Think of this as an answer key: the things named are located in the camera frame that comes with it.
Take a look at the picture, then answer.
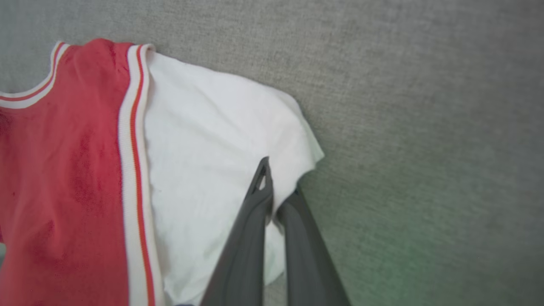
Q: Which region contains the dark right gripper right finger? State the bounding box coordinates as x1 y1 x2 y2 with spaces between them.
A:
276 187 351 306

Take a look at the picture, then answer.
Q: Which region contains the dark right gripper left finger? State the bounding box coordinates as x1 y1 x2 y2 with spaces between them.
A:
200 156 273 306

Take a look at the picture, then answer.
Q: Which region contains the red and white jersey shirt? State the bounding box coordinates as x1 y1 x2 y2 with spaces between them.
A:
0 38 326 306

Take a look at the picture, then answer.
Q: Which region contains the grey fabric sofa cushion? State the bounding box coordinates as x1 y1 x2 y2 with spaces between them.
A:
0 0 544 306

